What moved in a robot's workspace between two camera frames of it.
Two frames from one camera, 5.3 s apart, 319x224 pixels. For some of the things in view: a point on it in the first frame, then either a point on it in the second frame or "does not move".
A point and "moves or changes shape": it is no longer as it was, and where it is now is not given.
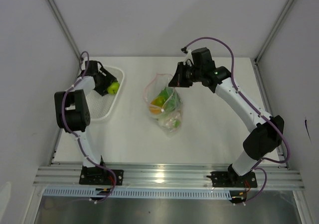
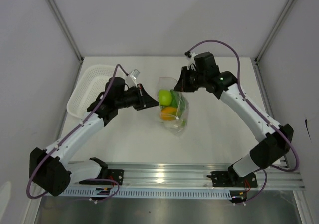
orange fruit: (156, 105) → (168, 113)
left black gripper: (109, 78) → (144, 100)
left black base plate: (100, 176) does not move
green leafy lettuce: (171, 98) → (179, 101)
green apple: (113, 88) moves or changes shape
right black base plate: (228, 179) does not move
